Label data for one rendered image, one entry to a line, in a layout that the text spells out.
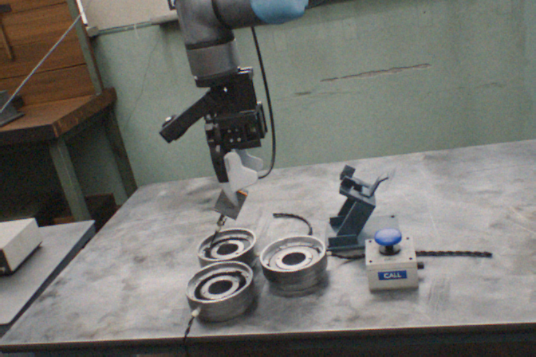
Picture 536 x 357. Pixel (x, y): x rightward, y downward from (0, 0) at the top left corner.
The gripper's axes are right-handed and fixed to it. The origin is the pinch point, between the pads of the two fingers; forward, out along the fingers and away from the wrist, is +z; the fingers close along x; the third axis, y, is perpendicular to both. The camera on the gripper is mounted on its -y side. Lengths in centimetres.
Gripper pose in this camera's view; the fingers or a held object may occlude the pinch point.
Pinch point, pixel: (232, 194)
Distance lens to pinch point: 86.6
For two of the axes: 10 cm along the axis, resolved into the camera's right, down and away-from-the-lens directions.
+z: 2.0, 9.2, 3.4
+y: 9.7, -1.3, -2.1
